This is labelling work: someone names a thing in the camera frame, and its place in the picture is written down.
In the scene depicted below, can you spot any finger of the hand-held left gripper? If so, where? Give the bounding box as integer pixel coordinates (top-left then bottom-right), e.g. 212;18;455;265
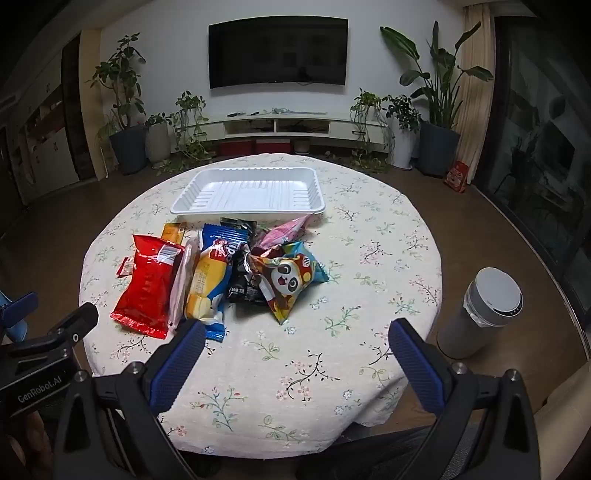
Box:
44;302;100;344
0;292;40;324

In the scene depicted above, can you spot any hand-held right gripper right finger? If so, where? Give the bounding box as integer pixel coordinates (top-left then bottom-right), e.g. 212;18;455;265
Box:
388;318;541;480

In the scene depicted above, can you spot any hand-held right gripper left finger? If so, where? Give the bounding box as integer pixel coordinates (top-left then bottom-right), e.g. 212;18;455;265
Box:
44;318;206;480

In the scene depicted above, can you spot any red snack packet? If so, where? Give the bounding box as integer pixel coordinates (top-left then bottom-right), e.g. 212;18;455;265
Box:
110;234;186;341

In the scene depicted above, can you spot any pinkish white snack packet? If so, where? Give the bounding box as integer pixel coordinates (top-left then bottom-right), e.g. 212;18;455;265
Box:
168;236;200;330

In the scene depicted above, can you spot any blue yellow chips packet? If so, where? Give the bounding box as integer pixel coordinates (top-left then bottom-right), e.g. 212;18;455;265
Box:
185;223;252;342

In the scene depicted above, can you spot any panda print snack packet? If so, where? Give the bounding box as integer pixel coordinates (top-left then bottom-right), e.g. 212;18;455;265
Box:
245;241;329;326

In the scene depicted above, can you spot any white plastic tray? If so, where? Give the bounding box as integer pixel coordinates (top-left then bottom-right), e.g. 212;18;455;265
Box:
170;167;327;217

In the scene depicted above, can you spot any light blue object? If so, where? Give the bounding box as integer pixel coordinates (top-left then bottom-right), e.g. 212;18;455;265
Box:
0;291;21;344

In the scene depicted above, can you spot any white cylindrical trash bin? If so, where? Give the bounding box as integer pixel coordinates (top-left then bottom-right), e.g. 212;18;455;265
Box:
436;267;524;360

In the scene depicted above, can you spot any orange snack packet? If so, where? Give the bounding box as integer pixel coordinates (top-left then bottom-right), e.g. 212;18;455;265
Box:
161;222;189;245

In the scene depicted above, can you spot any black green snack packet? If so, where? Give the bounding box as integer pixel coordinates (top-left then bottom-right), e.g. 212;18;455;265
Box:
219;217;257;241

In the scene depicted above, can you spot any beige sofa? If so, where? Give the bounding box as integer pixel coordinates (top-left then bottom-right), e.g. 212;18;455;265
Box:
531;360;591;480

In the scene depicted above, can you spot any pink snack packet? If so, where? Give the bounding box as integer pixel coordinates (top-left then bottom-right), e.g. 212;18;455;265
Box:
256;215;311;247

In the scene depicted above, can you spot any tall plant in blue pot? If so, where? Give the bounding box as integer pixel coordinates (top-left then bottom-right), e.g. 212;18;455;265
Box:
88;33;148;175

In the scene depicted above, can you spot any red paper bag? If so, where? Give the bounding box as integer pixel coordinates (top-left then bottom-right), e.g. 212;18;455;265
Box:
444;161;469;193

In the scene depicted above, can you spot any plant in grey pot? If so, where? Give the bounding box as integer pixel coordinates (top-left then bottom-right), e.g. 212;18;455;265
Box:
144;113;174;167

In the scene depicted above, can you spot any large leaf plant dark pot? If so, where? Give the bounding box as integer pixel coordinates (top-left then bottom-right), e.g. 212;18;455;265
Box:
381;21;495;177

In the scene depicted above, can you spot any red storage box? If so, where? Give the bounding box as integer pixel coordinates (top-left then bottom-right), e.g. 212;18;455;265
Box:
255;137;293;155
218;140;254;157

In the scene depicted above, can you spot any plant in white pot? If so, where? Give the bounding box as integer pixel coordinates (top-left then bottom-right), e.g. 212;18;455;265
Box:
383;95;422;171

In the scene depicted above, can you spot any trailing vine plant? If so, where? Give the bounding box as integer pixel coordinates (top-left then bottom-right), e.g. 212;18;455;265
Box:
157;91;218;176
348;90;393;174

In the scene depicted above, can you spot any glass sliding door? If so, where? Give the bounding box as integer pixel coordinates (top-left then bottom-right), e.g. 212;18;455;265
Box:
478;16;591;324

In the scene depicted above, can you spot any white television cabinet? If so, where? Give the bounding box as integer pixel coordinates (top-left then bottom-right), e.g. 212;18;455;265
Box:
198;113;389;151

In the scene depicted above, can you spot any beige curtain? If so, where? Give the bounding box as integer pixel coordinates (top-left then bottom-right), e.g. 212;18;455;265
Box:
455;4;492;162

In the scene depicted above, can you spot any wooden wall cabinet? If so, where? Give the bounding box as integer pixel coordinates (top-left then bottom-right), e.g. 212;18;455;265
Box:
0;46;81;204

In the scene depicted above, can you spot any wall television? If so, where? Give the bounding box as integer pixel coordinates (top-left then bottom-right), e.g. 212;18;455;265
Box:
208;17;349;90

